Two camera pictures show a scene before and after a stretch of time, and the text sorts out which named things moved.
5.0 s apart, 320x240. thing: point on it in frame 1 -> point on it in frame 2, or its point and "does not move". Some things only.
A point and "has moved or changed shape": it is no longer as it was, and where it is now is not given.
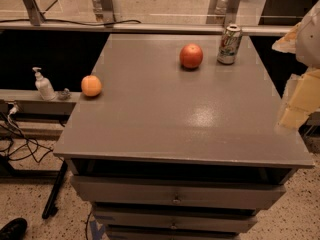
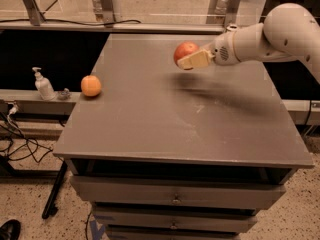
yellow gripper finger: (304, 100) -> (196, 60)
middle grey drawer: (211, 219) does not move
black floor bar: (55, 189) does not move
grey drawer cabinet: (168, 143) does not move
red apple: (190, 56) has moved or changed shape
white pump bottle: (44, 86) does not move
